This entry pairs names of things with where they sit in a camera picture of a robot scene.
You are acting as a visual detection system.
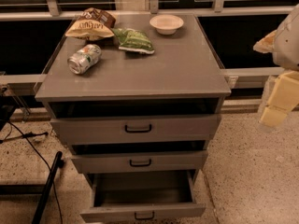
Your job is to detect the grey bottom drawer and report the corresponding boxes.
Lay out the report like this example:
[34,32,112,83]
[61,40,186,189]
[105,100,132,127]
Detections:
[80,170,206,223]

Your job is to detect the grey drawer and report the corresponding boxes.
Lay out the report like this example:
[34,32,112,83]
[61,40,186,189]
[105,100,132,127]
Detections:
[50,99,221,145]
[72,143,208,174]
[80,170,206,223]

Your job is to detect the grey drawer cabinet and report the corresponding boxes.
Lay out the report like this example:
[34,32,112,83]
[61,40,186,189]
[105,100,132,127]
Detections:
[35,13,232,185]

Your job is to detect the grey middle drawer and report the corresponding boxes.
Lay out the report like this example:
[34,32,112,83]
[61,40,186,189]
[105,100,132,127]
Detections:
[72,143,208,174]

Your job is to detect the grey top drawer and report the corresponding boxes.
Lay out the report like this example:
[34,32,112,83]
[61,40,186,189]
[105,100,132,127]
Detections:
[50,99,221,145]

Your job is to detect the white bowl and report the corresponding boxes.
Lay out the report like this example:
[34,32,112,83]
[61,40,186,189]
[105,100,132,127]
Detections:
[149,15,184,35]

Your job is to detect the green chip bag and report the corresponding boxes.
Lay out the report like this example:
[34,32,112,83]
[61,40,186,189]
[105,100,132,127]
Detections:
[112,28,155,55]

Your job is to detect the silver soda can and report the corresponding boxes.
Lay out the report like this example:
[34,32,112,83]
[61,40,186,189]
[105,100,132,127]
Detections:
[67,44,102,75]

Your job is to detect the brown chip bag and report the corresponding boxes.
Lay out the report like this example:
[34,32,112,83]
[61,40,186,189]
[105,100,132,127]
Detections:
[65,7,116,41]

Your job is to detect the black stand leg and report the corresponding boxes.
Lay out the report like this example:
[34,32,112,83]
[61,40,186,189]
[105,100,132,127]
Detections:
[32,151,64,224]

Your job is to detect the metal window rail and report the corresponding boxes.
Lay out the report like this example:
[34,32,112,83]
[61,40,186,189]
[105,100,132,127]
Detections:
[0,67,283,93]

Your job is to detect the black cable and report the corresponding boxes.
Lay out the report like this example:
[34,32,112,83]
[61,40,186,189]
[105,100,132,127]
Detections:
[0,120,64,224]

